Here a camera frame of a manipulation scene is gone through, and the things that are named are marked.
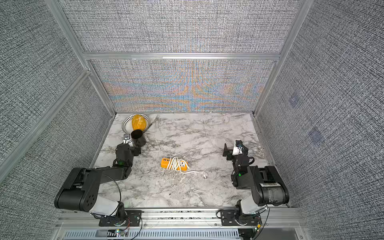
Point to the yellow mesh bagged fruit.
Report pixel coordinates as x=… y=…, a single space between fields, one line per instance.
x=139 y=122

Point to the aluminium front rail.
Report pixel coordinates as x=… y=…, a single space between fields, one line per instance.
x=161 y=218

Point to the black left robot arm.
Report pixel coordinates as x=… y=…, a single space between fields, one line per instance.
x=80 y=190

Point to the orange power strip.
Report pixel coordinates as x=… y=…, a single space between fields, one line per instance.
x=174 y=164

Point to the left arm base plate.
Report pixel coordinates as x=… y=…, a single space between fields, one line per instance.
x=131 y=218

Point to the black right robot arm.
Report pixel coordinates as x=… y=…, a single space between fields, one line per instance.
x=266 y=186

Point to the white patterned bowl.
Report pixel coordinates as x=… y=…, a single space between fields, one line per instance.
x=127 y=124

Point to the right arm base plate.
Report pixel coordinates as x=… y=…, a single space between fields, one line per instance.
x=231 y=217

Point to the white slotted cable duct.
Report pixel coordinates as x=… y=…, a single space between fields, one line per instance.
x=154 y=234

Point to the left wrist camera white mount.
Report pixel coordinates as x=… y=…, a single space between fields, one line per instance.
x=127 y=139

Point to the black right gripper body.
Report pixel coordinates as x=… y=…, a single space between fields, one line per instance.
x=229 y=157

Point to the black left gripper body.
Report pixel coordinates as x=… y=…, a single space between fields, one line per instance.
x=136 y=150

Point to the black cup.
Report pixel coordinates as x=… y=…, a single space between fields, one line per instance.
x=138 y=138

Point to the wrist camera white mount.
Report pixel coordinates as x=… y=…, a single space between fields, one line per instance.
x=239 y=148
x=127 y=139

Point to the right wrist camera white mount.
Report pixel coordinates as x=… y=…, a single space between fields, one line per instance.
x=239 y=148

